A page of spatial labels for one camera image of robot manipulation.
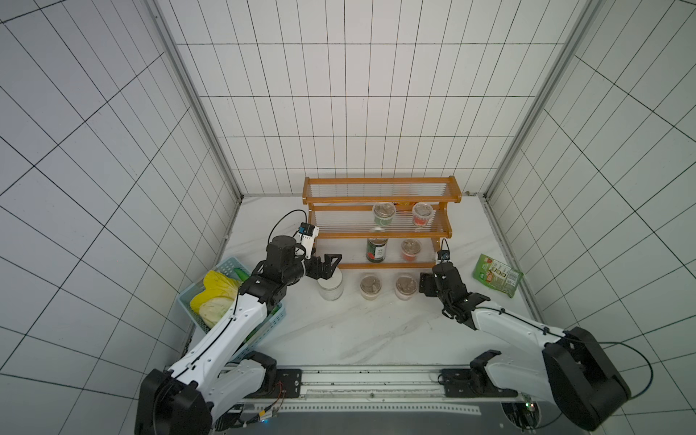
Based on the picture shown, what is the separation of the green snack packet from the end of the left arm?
1.95ft

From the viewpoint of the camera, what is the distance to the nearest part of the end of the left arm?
593 millimetres

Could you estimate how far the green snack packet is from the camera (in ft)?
3.08
